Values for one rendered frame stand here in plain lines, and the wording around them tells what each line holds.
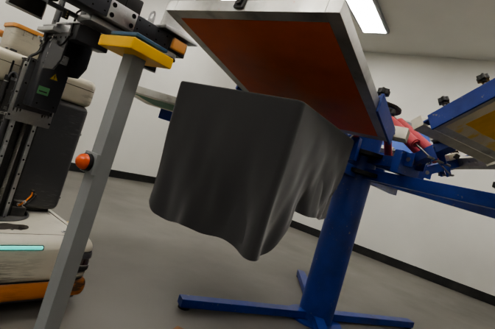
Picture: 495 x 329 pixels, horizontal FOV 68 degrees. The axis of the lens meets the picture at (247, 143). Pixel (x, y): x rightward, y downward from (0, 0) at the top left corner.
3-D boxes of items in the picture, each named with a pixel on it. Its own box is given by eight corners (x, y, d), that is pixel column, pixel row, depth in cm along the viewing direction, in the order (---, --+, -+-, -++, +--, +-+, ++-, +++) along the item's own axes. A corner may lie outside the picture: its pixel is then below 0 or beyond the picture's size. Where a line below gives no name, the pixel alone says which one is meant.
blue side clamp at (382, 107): (378, 111, 121) (384, 93, 123) (363, 109, 124) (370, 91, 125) (390, 145, 145) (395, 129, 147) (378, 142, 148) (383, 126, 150)
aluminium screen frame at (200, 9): (339, 12, 83) (345, -2, 84) (165, 9, 115) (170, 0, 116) (388, 142, 147) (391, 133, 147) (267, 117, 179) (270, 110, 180)
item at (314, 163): (258, 261, 92) (306, 102, 94) (247, 255, 94) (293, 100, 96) (322, 253, 130) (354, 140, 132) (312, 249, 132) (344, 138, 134)
